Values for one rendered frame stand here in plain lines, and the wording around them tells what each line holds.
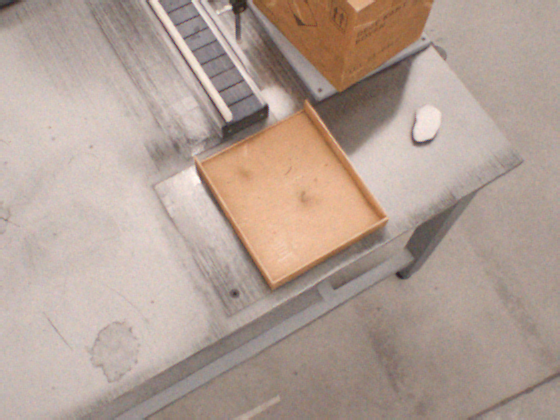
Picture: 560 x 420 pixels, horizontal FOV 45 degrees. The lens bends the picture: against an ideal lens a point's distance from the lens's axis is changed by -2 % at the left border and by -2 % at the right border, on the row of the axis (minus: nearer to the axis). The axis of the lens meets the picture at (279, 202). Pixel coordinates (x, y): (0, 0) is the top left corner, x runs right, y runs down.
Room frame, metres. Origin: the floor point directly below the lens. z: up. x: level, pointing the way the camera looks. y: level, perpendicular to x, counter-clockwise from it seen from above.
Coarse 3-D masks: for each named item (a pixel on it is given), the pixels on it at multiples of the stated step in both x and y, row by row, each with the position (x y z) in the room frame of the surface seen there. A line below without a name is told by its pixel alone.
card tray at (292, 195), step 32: (288, 128) 0.70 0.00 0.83; (320, 128) 0.70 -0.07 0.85; (224, 160) 0.61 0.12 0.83; (256, 160) 0.62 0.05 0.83; (288, 160) 0.63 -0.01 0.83; (320, 160) 0.63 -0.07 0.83; (224, 192) 0.54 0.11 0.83; (256, 192) 0.55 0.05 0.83; (288, 192) 0.56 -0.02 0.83; (320, 192) 0.56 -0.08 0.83; (352, 192) 0.57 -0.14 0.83; (256, 224) 0.48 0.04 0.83; (288, 224) 0.49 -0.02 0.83; (320, 224) 0.50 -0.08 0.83; (352, 224) 0.50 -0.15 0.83; (384, 224) 0.51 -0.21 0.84; (256, 256) 0.40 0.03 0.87; (288, 256) 0.42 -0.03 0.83; (320, 256) 0.42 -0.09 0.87
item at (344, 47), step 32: (256, 0) 0.99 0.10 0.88; (288, 0) 0.91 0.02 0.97; (320, 0) 0.85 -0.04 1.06; (352, 0) 0.81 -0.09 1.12; (384, 0) 0.83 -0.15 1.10; (416, 0) 0.90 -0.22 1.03; (288, 32) 0.91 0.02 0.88; (320, 32) 0.84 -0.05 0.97; (352, 32) 0.79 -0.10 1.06; (384, 32) 0.85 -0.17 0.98; (416, 32) 0.93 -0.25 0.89; (320, 64) 0.83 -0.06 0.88; (352, 64) 0.80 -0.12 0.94
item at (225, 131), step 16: (144, 0) 0.95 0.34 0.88; (192, 0) 0.97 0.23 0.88; (144, 16) 0.95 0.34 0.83; (208, 16) 0.93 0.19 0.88; (160, 32) 0.87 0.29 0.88; (176, 48) 0.84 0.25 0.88; (224, 48) 0.85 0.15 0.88; (176, 64) 0.82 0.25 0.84; (240, 64) 0.81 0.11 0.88; (192, 80) 0.76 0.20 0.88; (256, 96) 0.74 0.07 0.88; (208, 112) 0.70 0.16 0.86; (256, 112) 0.70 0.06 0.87; (224, 128) 0.66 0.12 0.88; (240, 128) 0.68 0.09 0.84
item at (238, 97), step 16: (160, 0) 0.96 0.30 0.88; (176, 0) 0.96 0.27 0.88; (176, 16) 0.92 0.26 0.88; (192, 16) 0.92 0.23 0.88; (192, 32) 0.88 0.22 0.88; (208, 32) 0.88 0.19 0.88; (192, 48) 0.84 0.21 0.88; (208, 48) 0.84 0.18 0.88; (208, 64) 0.80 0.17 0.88; (224, 64) 0.81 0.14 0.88; (224, 80) 0.77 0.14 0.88; (240, 80) 0.77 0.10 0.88; (208, 96) 0.73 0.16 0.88; (224, 96) 0.73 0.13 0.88; (240, 96) 0.73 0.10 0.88; (240, 112) 0.70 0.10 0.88
